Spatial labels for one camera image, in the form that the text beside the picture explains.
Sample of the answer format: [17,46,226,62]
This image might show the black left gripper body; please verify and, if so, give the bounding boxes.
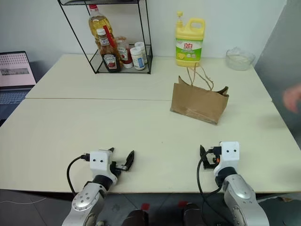
[110,161,128,172]

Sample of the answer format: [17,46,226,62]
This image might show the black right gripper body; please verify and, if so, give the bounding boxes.
[203,146,222,168]

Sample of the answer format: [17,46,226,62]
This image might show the brown paper bag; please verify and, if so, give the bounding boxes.
[169,62,230,126]

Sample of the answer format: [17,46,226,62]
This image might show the person's bare hand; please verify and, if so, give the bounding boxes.
[282,83,301,115]

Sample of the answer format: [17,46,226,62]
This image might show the dark rounded shape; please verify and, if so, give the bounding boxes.
[182,203,203,226]
[121,209,151,226]

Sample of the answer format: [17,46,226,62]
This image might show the dark glass sauce bottle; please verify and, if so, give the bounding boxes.
[95,28,122,73]

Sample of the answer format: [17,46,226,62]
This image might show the white seasoning jar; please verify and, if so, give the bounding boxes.
[134,41,149,65]
[129,47,146,71]

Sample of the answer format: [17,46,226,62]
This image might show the red ketchup squeeze bottle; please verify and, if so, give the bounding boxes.
[116,39,134,69]

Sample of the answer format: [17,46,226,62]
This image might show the clear glass bowl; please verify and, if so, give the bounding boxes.
[226,47,256,72]

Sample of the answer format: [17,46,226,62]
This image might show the yellow detergent bottle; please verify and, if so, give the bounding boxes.
[174,10,206,68]

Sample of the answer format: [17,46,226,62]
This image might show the open laptop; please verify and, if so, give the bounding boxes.
[0,50,38,121]

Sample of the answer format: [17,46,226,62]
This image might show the cooking oil bottle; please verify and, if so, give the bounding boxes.
[87,4,115,51]

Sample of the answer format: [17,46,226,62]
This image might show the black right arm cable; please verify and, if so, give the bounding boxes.
[197,145,228,226]

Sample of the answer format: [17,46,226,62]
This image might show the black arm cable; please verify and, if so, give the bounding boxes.
[66,153,91,196]
[197,145,228,226]

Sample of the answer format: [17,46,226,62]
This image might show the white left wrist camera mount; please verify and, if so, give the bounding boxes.
[89,149,119,186]

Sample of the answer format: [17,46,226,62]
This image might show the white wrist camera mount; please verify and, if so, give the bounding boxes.
[89,149,119,186]
[213,141,241,178]

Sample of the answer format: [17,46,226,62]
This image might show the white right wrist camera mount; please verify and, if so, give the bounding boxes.
[213,141,241,178]

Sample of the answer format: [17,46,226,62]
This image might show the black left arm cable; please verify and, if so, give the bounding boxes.
[66,153,91,196]

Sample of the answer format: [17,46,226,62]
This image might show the thin white floor cable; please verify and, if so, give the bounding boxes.
[0,197,48,204]

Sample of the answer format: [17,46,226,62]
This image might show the black wire rack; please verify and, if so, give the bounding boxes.
[57,0,153,75]

